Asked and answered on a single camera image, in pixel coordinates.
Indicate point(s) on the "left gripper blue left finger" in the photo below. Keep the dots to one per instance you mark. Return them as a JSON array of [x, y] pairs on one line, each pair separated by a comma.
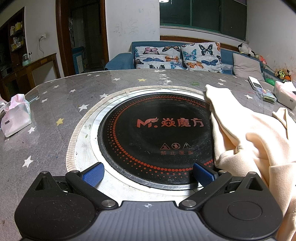
[[84, 183]]

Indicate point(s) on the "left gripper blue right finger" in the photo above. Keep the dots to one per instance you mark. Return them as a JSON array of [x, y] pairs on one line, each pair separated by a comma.
[[213, 183]]

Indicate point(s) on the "cream knit sweater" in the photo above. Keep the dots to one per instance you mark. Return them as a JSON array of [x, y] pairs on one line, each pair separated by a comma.
[[246, 141]]

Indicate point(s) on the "black induction cooktop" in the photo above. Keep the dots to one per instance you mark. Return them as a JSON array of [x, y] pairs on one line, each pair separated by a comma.
[[155, 139]]

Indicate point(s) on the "clear box of coloured items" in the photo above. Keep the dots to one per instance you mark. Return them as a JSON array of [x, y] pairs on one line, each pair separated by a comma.
[[266, 95]]

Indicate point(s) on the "white remote device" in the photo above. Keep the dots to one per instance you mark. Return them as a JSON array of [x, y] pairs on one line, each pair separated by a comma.
[[254, 83]]

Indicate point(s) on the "white tissue box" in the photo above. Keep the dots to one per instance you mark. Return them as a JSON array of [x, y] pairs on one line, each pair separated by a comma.
[[285, 94]]

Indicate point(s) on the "green round toy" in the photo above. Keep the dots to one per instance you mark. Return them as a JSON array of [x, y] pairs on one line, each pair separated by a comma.
[[270, 81]]

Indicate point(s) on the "grey cushion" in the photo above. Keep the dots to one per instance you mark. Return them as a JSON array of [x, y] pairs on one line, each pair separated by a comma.
[[245, 67]]

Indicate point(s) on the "dark wooden side table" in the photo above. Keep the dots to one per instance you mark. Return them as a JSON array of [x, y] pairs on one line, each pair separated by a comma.
[[22, 79]]

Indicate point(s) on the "blue sofa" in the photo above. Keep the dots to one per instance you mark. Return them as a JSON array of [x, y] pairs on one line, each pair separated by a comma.
[[131, 59]]

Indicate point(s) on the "right butterfly pillow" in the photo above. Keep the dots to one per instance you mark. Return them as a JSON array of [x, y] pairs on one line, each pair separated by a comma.
[[202, 56]]

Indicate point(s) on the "butterfly pillow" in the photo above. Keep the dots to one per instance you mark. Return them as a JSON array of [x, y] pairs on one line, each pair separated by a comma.
[[168, 57], [202, 56]]

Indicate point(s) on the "plush toy panda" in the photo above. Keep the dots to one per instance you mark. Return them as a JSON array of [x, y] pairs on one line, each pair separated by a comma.
[[243, 49]]

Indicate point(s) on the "left butterfly pillow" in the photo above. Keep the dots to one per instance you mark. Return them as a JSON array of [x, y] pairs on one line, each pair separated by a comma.
[[168, 57]]

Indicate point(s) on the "dark window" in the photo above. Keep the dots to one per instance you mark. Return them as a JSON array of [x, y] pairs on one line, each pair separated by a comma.
[[226, 17]]

